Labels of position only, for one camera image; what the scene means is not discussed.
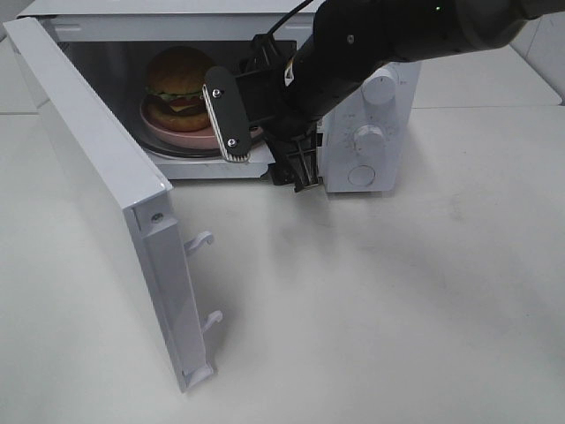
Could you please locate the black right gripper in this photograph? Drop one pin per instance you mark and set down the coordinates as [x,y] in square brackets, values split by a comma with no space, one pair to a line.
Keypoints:
[304,89]

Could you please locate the round white door button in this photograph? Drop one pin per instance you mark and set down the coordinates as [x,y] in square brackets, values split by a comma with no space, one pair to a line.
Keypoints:
[362,176]

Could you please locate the white timer knob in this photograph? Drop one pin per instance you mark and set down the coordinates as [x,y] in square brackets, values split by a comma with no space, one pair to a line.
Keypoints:
[369,140]

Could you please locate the pink round plate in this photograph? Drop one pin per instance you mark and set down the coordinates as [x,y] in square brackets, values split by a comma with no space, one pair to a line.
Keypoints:
[181,123]

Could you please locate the burger with lettuce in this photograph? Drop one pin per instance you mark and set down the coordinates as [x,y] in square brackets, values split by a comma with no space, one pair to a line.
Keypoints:
[178,72]

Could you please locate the white microwave door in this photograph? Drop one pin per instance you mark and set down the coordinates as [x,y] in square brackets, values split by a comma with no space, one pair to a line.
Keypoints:
[121,193]

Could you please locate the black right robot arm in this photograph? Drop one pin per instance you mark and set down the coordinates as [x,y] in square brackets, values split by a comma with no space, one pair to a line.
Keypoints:
[351,40]

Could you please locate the white microwave oven body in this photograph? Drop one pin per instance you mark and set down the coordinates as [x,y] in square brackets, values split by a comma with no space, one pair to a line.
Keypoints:
[111,42]

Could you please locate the upper white power knob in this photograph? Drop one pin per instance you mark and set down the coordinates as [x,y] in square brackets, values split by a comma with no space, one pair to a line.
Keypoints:
[380,88]

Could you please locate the glass microwave turntable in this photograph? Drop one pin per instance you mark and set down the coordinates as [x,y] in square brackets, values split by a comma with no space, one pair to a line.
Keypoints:
[162,148]

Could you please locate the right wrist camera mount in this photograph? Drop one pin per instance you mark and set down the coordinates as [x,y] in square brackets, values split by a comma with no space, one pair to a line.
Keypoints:
[237,103]

